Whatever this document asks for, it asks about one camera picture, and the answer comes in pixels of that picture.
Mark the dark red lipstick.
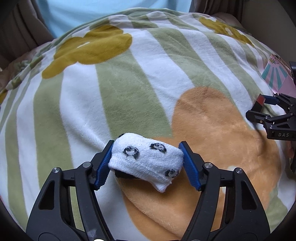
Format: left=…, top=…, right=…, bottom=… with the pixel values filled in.
left=251, top=95, right=265, bottom=113

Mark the white panda sock roll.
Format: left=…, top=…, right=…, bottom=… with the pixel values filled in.
left=108, top=133, right=184, bottom=193

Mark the person's right hand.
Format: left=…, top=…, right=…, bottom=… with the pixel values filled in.
left=285, top=141, right=296, bottom=173

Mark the cardboard box pink patterned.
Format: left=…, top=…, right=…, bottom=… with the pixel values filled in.
left=261, top=54, right=295, bottom=97

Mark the floral striped blanket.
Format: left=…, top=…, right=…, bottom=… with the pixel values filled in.
left=1, top=8, right=295, bottom=240

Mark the right brown curtain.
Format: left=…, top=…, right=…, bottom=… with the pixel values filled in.
left=189, top=0, right=244, bottom=16

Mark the brown curtain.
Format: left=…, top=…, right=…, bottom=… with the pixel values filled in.
left=1, top=0, right=54, bottom=69
left=189, top=0, right=244, bottom=16

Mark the left brown curtain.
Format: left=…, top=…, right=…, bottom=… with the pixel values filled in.
left=1, top=0, right=54, bottom=69

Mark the light blue sheet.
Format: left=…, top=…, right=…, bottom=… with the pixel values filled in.
left=37, top=0, right=191, bottom=38

